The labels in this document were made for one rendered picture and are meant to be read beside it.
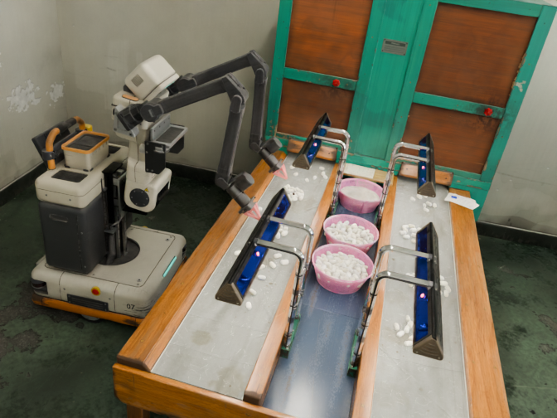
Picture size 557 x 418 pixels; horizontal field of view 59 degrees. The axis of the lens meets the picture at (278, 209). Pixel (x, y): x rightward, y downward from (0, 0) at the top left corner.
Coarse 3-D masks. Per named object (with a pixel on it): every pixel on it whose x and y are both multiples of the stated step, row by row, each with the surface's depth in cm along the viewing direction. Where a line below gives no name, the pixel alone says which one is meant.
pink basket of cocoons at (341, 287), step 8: (320, 248) 219; (336, 248) 223; (344, 248) 223; (352, 248) 222; (312, 256) 212; (320, 256) 220; (360, 256) 220; (368, 256) 217; (368, 264) 215; (320, 272) 204; (368, 272) 213; (320, 280) 209; (328, 280) 204; (336, 280) 202; (344, 280) 200; (360, 280) 201; (328, 288) 207; (336, 288) 205; (344, 288) 204; (352, 288) 205; (360, 288) 211
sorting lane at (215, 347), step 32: (288, 160) 301; (320, 192) 270; (256, 224) 234; (224, 256) 209; (288, 256) 215; (256, 288) 194; (192, 320) 175; (224, 320) 177; (256, 320) 179; (192, 352) 162; (224, 352) 164; (256, 352) 165; (192, 384) 151; (224, 384) 153
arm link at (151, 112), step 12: (204, 84) 200; (216, 84) 196; (228, 84) 194; (240, 84) 200; (180, 96) 202; (192, 96) 201; (204, 96) 200; (240, 96) 196; (144, 108) 205; (156, 108) 204; (168, 108) 205
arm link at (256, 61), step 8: (240, 56) 234; (248, 56) 231; (256, 56) 234; (224, 64) 237; (232, 64) 236; (240, 64) 235; (248, 64) 234; (256, 64) 232; (264, 64) 237; (200, 72) 242; (208, 72) 240; (216, 72) 239; (224, 72) 238; (232, 72) 238; (264, 72) 234; (184, 80) 241; (192, 80) 240; (200, 80) 242; (208, 80) 242; (184, 88) 243
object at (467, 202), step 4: (448, 196) 279; (452, 196) 278; (456, 196) 280; (460, 196) 281; (448, 200) 275; (452, 200) 274; (456, 200) 275; (460, 200) 276; (464, 200) 277; (468, 200) 277; (472, 200) 278; (460, 204) 271; (464, 204) 272; (468, 204) 273; (472, 204) 273; (476, 204) 275; (472, 208) 269
